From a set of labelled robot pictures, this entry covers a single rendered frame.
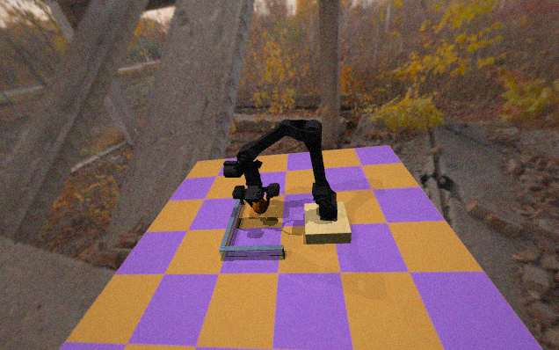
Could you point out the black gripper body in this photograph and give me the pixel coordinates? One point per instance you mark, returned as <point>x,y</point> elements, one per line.
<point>272,190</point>

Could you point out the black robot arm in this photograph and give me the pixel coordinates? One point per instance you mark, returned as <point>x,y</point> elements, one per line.
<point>307,131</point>

